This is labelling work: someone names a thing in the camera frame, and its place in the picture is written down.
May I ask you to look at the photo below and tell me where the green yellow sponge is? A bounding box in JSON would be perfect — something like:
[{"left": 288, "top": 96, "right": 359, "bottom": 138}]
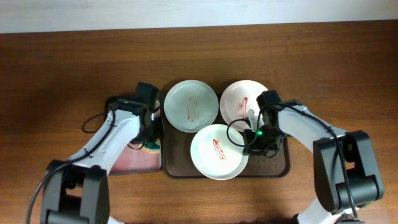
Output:
[{"left": 142, "top": 139, "right": 162, "bottom": 154}]

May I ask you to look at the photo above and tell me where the pale green plate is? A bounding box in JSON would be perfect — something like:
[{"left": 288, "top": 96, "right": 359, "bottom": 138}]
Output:
[{"left": 164, "top": 80, "right": 219, "bottom": 133}]

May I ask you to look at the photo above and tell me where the pink white plate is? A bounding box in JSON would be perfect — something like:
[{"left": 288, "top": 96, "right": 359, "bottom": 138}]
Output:
[{"left": 220, "top": 80, "right": 268, "bottom": 124}]

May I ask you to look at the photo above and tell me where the white plate front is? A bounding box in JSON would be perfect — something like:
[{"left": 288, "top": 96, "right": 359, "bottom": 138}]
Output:
[{"left": 190, "top": 124, "right": 249, "bottom": 180}]

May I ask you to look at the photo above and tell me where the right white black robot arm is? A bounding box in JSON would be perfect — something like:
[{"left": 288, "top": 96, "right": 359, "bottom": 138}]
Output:
[{"left": 243, "top": 90, "right": 384, "bottom": 223}]

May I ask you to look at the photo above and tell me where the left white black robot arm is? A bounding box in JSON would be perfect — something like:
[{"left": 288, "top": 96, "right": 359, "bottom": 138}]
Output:
[{"left": 39, "top": 83, "right": 164, "bottom": 223}]

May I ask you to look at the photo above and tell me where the large brown serving tray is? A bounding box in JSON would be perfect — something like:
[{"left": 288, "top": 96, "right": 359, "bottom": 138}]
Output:
[{"left": 162, "top": 80, "right": 290, "bottom": 180}]

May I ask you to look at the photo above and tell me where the small black tray red liquid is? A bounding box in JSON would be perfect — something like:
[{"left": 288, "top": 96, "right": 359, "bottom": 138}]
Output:
[{"left": 109, "top": 143, "right": 162, "bottom": 175}]

